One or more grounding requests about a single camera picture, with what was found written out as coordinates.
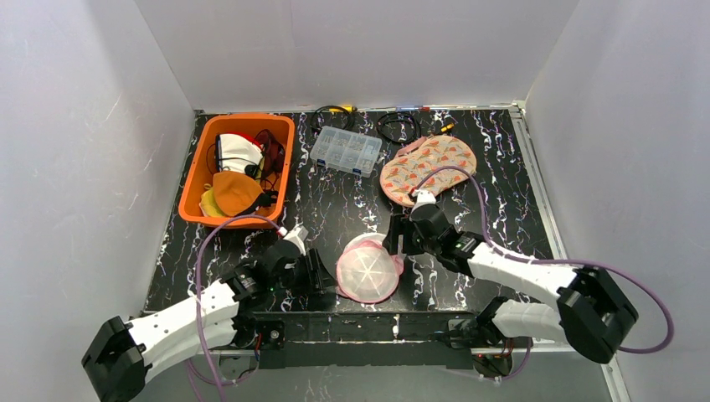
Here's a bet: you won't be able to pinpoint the white mesh laundry bag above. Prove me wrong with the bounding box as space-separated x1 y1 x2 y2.
336 233 404 304

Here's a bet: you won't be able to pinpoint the floral pink fabric pouch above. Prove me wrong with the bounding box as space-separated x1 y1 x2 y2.
379 135 477 208

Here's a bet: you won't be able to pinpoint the orange bra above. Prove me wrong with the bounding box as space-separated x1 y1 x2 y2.
212 171 278 217

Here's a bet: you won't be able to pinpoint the white bra black straps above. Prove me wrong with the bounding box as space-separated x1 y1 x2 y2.
213 131 265 176

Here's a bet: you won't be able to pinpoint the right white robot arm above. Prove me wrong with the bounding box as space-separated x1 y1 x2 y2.
383 204 639 363

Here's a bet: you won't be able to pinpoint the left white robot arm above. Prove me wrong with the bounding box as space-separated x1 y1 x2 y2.
81 240 337 401

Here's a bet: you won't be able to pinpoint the yellow bra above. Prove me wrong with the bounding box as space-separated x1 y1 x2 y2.
198 185 225 218

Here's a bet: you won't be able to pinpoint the dark maroon bra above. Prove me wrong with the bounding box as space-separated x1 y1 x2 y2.
256 129 286 182

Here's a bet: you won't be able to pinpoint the clear plastic screw box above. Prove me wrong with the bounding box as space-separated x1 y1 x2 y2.
310 126 383 178

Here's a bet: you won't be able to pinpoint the orange plastic bin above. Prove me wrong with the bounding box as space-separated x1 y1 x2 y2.
178 113 296 227

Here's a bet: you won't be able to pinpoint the red garment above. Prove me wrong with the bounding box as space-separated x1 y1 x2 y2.
239 133 264 147

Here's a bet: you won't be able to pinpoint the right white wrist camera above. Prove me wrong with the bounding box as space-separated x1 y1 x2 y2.
410 189 436 210

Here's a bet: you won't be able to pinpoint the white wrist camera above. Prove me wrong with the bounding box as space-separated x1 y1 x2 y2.
410 189 436 210
277 224 309 255

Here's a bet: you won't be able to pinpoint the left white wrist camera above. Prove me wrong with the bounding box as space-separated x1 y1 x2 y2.
277 224 309 255

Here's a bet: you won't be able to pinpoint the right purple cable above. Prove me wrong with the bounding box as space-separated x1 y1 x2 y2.
413 165 676 355

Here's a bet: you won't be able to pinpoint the purple cable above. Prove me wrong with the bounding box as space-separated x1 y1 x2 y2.
413 165 676 355
184 214 286 402

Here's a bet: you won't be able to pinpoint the black coiled cable right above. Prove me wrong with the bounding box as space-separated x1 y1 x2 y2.
376 111 423 146

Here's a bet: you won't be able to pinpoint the black coiled cable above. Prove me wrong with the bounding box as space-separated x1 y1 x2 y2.
310 105 357 134
376 111 423 146

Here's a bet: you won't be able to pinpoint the black coiled cable left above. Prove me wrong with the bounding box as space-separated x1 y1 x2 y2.
310 105 357 134

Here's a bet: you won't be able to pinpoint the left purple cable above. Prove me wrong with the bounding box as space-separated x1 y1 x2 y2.
184 214 286 402

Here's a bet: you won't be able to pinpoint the aluminium right rail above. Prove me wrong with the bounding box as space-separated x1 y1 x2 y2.
508 100 630 402

